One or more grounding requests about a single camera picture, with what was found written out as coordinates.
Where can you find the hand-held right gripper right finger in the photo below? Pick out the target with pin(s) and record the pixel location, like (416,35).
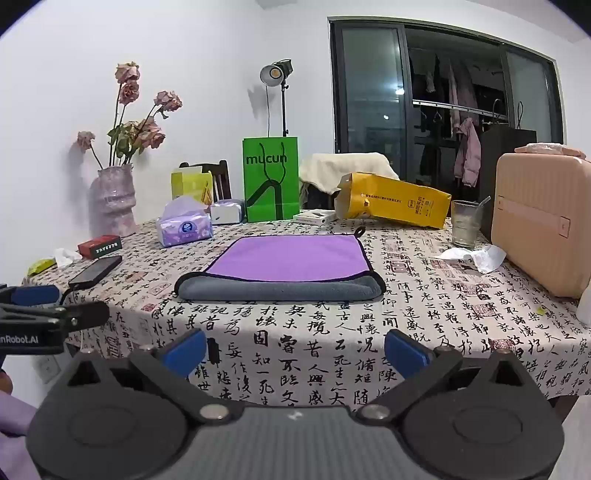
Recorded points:
(407,353)

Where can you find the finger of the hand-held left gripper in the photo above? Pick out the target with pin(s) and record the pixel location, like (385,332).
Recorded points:
(32,294)
(87,314)

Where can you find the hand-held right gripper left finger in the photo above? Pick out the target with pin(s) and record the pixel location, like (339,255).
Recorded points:
(184,351)

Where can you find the purple and grey towel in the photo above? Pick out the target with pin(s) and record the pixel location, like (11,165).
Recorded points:
(291,258)

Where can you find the yellow-green wrapper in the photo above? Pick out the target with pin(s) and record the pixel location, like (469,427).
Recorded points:
(41,266)

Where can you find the calligraphy print tablecloth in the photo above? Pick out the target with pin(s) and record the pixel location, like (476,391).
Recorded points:
(415,318)

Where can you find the black smartphone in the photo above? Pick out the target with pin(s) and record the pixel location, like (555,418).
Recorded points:
(96,271)

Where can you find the crumpled white tissue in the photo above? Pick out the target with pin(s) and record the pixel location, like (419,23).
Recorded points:
(66,257)

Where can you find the red and black box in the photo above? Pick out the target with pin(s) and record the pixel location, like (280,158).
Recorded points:
(99,246)

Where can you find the purple clothing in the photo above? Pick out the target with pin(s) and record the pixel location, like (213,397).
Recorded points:
(14,438)

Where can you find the mottled pink ceramic vase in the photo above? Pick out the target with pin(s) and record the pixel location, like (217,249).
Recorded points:
(112,203)

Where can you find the crumpled white paper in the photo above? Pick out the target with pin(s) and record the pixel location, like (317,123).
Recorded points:
(480,258)

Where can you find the purple tissue pack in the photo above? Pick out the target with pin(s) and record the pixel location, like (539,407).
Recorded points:
(183,230)

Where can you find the clear glass cup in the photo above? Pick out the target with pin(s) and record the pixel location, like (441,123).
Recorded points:
(465,226)

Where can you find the silver white small box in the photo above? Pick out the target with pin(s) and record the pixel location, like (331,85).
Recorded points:
(227,213)

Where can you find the yellow paper bag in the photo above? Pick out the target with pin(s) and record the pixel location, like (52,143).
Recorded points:
(397,201)

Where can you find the flat white box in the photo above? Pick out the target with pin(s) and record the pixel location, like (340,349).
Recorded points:
(314,217)

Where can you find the yellow-green small bag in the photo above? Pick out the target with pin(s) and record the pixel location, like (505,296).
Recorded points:
(189,184)

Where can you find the dark wooden chair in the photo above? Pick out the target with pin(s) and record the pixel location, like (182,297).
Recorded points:
(220,177)

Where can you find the green paper bag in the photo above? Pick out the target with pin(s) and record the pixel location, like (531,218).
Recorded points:
(268,184)

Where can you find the beige pink suitcase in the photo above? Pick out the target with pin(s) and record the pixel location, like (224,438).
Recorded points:
(540,221)

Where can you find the dried pink roses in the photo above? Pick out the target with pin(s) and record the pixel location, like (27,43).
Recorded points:
(138,131)

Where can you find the cream fleece blanket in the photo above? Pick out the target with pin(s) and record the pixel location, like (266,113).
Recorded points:
(346,168)

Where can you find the pink jacket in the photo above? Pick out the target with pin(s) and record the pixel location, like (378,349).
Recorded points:
(467,152)

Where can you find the black paper bag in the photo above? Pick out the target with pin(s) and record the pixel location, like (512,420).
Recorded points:
(503,152)

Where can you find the pink bundle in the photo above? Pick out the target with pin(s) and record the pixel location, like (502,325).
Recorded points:
(549,148)

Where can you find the black framed sliding door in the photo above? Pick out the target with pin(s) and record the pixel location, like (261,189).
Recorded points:
(369,92)

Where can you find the hanging dark clothes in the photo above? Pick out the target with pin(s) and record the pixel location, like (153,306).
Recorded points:
(457,87)

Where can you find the studio lamp on stand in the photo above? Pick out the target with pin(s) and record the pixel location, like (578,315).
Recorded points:
(277,74)

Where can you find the white wall outlet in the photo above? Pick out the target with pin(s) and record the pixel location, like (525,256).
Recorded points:
(47,369)

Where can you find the clothes rail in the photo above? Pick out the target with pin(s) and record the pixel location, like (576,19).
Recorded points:
(461,109)

